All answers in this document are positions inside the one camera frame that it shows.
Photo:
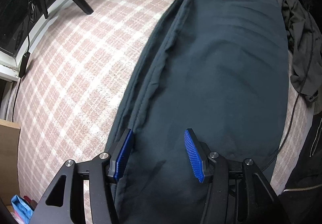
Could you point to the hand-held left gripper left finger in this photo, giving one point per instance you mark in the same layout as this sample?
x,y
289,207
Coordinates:
x,y
122,156

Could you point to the grey crumpled garment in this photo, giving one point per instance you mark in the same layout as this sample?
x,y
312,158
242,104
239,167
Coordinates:
x,y
299,37

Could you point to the light wooden board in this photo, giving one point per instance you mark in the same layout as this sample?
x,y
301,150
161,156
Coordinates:
x,y
8,151

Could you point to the plaid woven mat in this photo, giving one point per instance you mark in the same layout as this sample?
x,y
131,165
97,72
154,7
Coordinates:
x,y
75,63

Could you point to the black zipped jacket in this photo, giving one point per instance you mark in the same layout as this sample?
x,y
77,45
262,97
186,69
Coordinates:
x,y
307,168

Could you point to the dark pants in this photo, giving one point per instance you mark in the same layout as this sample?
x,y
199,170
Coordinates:
x,y
213,63

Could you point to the blue garment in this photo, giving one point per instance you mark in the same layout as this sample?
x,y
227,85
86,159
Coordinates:
x,y
21,207

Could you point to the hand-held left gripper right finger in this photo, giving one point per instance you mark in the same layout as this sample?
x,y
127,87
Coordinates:
x,y
193,157

